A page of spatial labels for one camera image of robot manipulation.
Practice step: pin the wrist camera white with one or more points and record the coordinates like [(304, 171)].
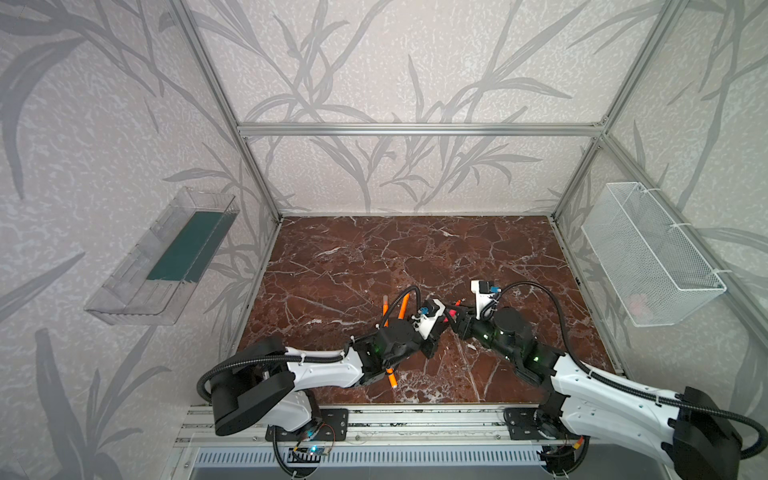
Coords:
[(486, 298), (430, 315)]

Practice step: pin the white wire mesh basket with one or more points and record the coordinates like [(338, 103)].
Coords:
[(657, 273)]

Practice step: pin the clear plastic wall tray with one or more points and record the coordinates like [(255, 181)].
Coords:
[(155, 281)]

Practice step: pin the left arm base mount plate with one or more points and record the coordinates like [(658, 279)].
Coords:
[(332, 426)]

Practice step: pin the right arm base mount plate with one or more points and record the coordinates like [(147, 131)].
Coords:
[(532, 423)]

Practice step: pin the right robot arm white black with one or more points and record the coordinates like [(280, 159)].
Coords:
[(685, 431)]

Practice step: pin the green circuit board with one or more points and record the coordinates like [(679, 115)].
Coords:
[(311, 453)]

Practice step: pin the orange marker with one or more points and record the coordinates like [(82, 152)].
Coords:
[(385, 308), (404, 306)]

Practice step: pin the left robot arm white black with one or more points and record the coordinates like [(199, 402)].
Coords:
[(271, 383)]

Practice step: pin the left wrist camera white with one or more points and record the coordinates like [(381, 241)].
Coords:
[(430, 315)]

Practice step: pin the aluminium front rail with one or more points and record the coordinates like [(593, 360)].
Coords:
[(383, 425)]

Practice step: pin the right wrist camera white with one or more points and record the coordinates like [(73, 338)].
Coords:
[(486, 298)]

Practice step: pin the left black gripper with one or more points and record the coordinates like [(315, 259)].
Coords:
[(429, 339)]

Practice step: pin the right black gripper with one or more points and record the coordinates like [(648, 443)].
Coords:
[(462, 322)]

